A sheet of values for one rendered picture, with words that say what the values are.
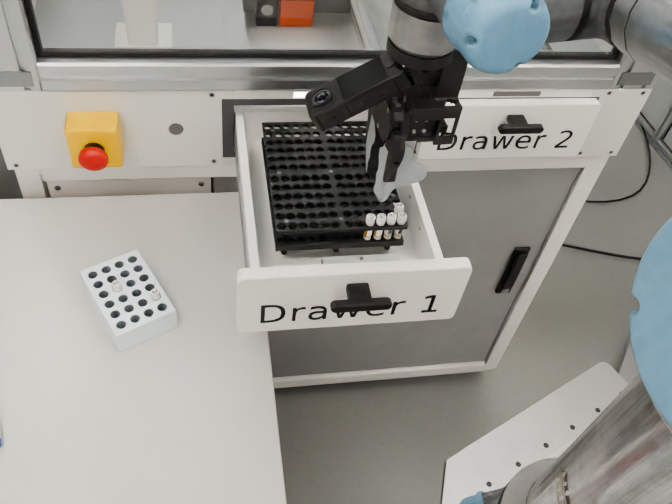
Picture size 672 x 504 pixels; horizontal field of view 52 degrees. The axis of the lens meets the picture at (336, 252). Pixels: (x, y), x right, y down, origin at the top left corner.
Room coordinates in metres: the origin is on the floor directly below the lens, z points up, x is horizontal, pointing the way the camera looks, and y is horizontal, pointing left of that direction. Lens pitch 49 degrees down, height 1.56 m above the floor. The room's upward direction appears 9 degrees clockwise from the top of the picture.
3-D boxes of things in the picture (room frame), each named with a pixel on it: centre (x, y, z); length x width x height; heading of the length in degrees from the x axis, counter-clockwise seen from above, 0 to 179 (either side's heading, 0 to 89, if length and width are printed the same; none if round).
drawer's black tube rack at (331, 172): (0.73, 0.03, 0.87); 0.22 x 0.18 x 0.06; 16
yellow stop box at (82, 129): (0.74, 0.37, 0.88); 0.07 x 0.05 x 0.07; 106
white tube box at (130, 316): (0.54, 0.27, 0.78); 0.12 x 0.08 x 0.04; 42
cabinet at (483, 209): (1.32, 0.14, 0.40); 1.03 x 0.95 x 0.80; 106
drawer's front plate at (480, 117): (0.93, -0.24, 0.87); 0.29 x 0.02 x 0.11; 106
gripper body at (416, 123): (0.65, -0.06, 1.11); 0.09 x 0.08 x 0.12; 110
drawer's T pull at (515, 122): (0.91, -0.25, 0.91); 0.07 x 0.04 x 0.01; 106
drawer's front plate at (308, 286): (0.54, -0.03, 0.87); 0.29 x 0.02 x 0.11; 106
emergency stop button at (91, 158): (0.71, 0.36, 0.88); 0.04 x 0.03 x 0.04; 106
